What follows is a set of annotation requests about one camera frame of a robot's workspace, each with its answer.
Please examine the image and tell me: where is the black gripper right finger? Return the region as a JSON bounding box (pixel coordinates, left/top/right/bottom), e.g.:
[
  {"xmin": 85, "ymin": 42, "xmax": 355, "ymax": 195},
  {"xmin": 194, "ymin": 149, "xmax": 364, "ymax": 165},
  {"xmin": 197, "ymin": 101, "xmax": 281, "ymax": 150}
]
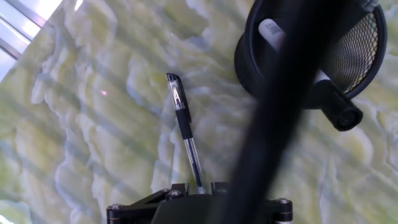
[{"xmin": 211, "ymin": 182, "xmax": 294, "ymax": 224}]

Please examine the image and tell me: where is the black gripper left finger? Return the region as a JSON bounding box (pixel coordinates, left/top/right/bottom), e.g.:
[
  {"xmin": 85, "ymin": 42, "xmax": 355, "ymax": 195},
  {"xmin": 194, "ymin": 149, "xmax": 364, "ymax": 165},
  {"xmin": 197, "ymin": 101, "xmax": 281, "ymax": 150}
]
[{"xmin": 106, "ymin": 182, "xmax": 190, "ymax": 224}]

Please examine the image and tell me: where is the clear gel pen black grip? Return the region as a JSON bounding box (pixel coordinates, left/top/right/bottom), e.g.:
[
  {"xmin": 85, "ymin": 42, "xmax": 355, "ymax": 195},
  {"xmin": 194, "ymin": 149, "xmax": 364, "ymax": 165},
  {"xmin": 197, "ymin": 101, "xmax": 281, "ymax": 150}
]
[{"xmin": 165, "ymin": 73, "xmax": 206, "ymax": 195}]

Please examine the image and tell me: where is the black mesh pen holder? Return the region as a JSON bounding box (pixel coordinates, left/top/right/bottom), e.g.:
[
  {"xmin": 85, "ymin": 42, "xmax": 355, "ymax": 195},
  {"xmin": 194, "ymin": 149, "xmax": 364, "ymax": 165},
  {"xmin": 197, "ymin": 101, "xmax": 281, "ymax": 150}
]
[{"xmin": 233, "ymin": 0, "xmax": 388, "ymax": 110}]

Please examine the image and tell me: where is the green marble pattern mat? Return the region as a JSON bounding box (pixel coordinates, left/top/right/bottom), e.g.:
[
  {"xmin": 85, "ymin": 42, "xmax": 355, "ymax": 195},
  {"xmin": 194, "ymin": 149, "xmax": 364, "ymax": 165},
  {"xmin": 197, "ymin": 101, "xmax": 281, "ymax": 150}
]
[{"xmin": 0, "ymin": 0, "xmax": 398, "ymax": 224}]

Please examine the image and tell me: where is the white marker black cap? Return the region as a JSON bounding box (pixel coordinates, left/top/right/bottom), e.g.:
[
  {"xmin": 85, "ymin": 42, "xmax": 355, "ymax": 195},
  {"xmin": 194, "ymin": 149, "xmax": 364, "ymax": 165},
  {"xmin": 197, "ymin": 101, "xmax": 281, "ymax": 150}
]
[{"xmin": 257, "ymin": 17, "xmax": 364, "ymax": 132}]

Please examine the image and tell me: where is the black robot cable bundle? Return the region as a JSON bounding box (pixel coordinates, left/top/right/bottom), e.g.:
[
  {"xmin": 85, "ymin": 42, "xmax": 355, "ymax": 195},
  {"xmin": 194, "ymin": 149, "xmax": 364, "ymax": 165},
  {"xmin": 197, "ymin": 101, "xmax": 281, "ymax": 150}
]
[{"xmin": 217, "ymin": 0, "xmax": 352, "ymax": 224}]

